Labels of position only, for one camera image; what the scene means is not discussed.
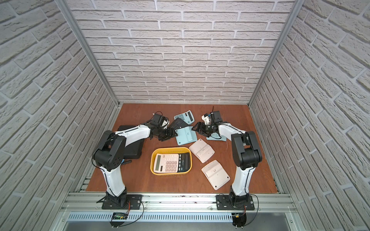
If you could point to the black tool case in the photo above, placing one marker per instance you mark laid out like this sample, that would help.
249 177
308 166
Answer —
132 150

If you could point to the pink calculator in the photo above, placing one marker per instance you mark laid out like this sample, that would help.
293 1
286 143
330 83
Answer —
166 163

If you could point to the grey blue calculator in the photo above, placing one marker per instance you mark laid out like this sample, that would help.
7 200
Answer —
186 117

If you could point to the left controller board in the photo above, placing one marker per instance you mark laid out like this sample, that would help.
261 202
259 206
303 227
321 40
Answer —
119 216

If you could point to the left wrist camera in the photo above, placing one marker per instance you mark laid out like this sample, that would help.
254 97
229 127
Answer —
158 120

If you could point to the right controller board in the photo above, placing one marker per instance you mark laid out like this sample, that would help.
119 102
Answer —
239 220

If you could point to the white calculator front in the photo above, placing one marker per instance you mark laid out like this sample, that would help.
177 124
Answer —
215 174

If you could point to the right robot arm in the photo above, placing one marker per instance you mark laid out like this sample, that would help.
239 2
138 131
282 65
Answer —
246 155

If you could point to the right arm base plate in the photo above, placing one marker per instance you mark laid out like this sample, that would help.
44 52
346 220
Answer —
229 202

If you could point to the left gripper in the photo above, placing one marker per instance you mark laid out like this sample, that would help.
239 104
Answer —
168 134

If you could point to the white calculator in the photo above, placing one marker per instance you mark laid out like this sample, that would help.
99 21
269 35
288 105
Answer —
202 150
215 174

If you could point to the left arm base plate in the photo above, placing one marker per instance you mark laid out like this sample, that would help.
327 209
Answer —
132 201

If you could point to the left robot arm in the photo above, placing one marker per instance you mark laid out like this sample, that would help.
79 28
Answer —
109 154

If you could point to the white calculator middle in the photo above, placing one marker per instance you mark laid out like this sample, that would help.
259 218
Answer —
202 150

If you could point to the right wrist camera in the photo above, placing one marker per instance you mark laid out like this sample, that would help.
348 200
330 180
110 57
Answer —
212 118

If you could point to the controller board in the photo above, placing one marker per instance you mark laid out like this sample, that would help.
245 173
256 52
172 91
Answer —
239 220
119 216

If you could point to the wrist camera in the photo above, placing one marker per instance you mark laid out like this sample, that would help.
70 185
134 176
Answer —
158 120
212 118

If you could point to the black calculator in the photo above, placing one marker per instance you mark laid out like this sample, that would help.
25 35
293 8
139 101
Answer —
178 123
184 162

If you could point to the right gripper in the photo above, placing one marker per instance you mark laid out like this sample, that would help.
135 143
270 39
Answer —
200 124

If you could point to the yellow storage box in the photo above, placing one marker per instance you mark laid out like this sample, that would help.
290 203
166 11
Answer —
173 150

